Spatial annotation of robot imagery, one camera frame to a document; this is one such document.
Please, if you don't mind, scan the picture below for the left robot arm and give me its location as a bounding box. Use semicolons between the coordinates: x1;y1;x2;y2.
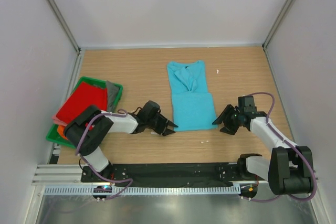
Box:
64;100;178;182

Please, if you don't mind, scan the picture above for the turquoise t shirt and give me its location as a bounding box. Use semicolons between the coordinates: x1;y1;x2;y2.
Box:
166;60;217;131

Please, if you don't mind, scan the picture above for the grey t shirt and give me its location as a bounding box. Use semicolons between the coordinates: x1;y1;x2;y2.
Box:
106;81;121;112

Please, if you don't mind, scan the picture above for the white slotted cable duct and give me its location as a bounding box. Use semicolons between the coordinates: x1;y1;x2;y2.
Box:
44;184;240;196

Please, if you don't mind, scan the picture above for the green plastic bin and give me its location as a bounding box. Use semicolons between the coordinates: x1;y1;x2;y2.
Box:
46;77;123;148

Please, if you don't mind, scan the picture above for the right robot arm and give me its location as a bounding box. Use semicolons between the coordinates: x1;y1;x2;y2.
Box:
213;93;317;201

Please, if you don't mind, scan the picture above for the red t shirt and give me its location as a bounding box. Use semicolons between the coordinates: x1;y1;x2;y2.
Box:
56;82;107;124

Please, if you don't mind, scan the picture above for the pink t shirt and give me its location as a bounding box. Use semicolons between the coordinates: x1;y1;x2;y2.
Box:
52;114;67;126

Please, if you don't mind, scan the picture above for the orange t shirt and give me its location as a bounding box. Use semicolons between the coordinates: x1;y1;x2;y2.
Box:
57;125;67;140

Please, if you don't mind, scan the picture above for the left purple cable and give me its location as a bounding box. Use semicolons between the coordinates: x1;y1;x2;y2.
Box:
75;109;134;200

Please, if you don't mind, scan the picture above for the aluminium frame rail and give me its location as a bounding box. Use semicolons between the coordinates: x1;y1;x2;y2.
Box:
31;163;85;186

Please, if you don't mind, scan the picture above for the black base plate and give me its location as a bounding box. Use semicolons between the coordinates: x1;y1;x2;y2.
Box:
80;162;269;189

